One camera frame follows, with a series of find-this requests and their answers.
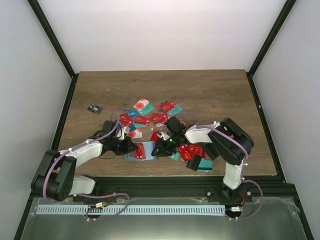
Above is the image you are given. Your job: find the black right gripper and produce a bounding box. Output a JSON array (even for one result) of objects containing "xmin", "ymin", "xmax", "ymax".
[{"xmin": 152, "ymin": 134, "xmax": 181, "ymax": 157}]

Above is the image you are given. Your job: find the red vip card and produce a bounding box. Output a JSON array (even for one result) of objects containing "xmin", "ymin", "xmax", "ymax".
[
  {"xmin": 177, "ymin": 143, "xmax": 203, "ymax": 162},
  {"xmin": 135, "ymin": 142, "xmax": 146, "ymax": 160},
  {"xmin": 156, "ymin": 100, "xmax": 177, "ymax": 113}
]

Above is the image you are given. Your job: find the blue leather card holder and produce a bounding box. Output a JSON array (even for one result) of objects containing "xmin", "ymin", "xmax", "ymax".
[{"xmin": 124, "ymin": 141, "xmax": 156, "ymax": 162}]

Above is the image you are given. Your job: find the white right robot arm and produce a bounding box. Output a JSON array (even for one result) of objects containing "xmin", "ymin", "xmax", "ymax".
[{"xmin": 151, "ymin": 116, "xmax": 255, "ymax": 202}]

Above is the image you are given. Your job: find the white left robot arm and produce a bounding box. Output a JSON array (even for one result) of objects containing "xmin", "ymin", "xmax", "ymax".
[{"xmin": 30, "ymin": 120, "xmax": 138, "ymax": 202}]

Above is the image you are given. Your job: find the white red circle card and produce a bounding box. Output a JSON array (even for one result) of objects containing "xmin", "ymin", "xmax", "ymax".
[{"xmin": 128, "ymin": 129, "xmax": 143, "ymax": 139}]

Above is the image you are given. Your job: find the small black card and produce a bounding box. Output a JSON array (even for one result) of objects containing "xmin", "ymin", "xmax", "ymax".
[{"xmin": 87, "ymin": 104, "xmax": 103, "ymax": 115}]

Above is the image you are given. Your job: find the teal card with stripe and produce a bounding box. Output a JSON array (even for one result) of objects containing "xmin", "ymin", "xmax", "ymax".
[{"xmin": 196, "ymin": 159, "xmax": 213, "ymax": 172}]

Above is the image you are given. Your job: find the light blue slotted rail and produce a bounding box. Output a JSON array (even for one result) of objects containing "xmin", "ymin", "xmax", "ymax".
[{"xmin": 36, "ymin": 204, "xmax": 226, "ymax": 216}]

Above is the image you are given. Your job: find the black aluminium frame rail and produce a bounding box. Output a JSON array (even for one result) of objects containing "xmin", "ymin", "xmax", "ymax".
[{"xmin": 92, "ymin": 175, "xmax": 298, "ymax": 199}]

